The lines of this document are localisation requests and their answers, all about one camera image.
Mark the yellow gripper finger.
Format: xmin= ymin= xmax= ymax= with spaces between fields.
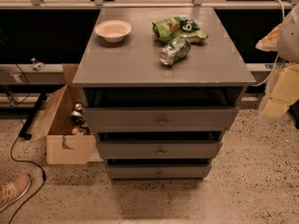
xmin=261 ymin=63 xmax=299 ymax=119

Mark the grey bottom drawer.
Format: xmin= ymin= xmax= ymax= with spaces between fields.
xmin=106 ymin=164 xmax=211 ymax=179

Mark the grey drawer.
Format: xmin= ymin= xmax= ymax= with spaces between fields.
xmin=83 ymin=106 xmax=238 ymax=133
xmin=97 ymin=142 xmax=222 ymax=159
xmin=106 ymin=164 xmax=211 ymax=179

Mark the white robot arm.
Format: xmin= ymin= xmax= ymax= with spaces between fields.
xmin=255 ymin=5 xmax=299 ymax=119

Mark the grey top drawer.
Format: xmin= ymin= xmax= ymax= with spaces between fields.
xmin=83 ymin=106 xmax=238 ymax=133

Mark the grey drawer cabinet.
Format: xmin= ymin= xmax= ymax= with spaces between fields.
xmin=73 ymin=7 xmax=255 ymax=167

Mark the grey middle drawer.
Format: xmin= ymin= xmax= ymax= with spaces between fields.
xmin=97 ymin=142 xmax=222 ymax=159

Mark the crushed green soda can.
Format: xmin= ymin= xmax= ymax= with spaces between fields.
xmin=159 ymin=38 xmax=191 ymax=66

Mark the green chip bag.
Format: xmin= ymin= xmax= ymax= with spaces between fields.
xmin=152 ymin=17 xmax=208 ymax=44

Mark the white bowl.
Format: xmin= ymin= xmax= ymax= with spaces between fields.
xmin=94 ymin=21 xmax=132 ymax=43

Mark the dark bottle in box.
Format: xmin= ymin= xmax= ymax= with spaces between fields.
xmin=71 ymin=103 xmax=86 ymax=125

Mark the orange ball in box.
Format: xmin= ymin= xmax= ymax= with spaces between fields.
xmin=72 ymin=128 xmax=78 ymax=135

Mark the cardboard box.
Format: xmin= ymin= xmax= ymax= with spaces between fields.
xmin=32 ymin=64 xmax=96 ymax=164

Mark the black metal bar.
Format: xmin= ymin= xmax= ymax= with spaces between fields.
xmin=19 ymin=92 xmax=47 ymax=140

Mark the small clear object on ledge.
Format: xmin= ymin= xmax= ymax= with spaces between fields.
xmin=31 ymin=58 xmax=45 ymax=72

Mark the tan sneaker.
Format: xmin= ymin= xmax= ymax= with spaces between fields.
xmin=0 ymin=174 xmax=32 ymax=212

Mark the white hanging cable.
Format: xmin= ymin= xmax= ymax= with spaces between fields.
xmin=251 ymin=0 xmax=287 ymax=88

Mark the black floor cable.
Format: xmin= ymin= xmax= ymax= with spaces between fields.
xmin=0 ymin=37 xmax=47 ymax=224

